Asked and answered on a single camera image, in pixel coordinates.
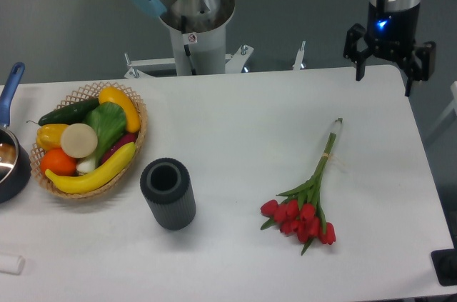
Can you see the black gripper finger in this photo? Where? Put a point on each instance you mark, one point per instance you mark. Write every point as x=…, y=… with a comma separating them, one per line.
x=351, y=52
x=419, y=65

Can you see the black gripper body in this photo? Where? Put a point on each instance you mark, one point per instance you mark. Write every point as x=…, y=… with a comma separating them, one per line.
x=390, y=35

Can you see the red tulip bouquet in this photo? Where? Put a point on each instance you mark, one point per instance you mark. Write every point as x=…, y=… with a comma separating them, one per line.
x=300, y=212

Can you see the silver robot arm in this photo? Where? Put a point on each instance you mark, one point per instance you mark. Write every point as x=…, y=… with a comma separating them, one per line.
x=224, y=8

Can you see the white object right edge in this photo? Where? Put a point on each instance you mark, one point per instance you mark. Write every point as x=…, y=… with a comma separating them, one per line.
x=445, y=119

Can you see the black device at edge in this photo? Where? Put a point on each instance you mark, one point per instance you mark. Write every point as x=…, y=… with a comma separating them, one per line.
x=444, y=263

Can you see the dark grey ribbed vase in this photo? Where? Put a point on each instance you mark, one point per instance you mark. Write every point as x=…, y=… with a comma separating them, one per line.
x=166, y=185

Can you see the purple eggplant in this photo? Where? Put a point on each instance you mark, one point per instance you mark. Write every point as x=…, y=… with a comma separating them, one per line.
x=126, y=138

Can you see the yellow squash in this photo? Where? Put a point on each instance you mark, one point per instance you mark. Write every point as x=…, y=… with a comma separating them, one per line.
x=117, y=96

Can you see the green bok choy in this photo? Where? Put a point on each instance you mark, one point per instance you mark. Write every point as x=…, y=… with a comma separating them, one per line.
x=108, y=120

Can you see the green cucumber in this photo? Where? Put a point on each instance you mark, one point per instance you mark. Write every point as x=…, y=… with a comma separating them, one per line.
x=69, y=114

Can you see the beige round disc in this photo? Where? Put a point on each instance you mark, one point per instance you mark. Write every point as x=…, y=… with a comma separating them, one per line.
x=79, y=140

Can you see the yellow banana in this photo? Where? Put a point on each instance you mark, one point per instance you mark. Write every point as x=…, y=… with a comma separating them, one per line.
x=97, y=178

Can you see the yellow bell pepper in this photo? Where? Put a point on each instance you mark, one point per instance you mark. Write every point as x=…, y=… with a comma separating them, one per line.
x=48, y=137

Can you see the orange fruit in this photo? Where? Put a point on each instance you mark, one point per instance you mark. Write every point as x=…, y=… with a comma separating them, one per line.
x=58, y=162

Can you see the white cylinder object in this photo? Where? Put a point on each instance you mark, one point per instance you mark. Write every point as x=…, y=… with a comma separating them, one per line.
x=11, y=264

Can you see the white metal base frame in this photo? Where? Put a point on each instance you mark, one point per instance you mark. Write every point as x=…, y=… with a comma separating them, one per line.
x=212, y=64

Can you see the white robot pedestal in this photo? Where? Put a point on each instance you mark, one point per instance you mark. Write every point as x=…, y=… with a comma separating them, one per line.
x=198, y=34

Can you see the blue handled dark saucepan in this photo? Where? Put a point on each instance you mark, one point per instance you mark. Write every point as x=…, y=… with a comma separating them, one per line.
x=15, y=163

